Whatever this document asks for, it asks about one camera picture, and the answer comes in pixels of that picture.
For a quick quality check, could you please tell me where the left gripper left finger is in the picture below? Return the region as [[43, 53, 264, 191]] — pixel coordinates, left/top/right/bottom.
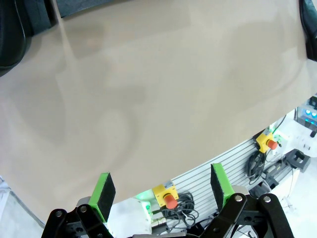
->
[[41, 172, 117, 238]]

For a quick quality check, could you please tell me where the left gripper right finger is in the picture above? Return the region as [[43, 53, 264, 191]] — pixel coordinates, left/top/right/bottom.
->
[[198, 163, 295, 238]]

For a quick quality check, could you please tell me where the black leather shoe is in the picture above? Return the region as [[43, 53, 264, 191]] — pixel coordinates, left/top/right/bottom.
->
[[298, 0, 317, 61], [0, 0, 33, 77]]

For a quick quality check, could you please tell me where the yellow emergency stop button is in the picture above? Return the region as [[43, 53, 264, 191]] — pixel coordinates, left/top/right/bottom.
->
[[256, 128, 278, 154], [152, 180, 179, 209]]

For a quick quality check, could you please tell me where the control box with blue lights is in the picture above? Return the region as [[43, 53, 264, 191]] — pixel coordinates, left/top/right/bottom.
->
[[296, 93, 317, 131]]

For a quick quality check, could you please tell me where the grooved aluminium table rail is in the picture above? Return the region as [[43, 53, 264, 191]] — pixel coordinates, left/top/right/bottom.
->
[[170, 137, 302, 199]]

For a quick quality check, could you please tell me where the black cable bundle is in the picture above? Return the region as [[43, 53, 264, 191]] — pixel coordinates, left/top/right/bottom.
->
[[247, 151, 268, 185], [158, 192, 201, 225]]

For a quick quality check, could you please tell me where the black plastic bracket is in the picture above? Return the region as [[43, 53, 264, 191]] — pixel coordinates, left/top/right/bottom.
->
[[283, 148, 312, 174]]

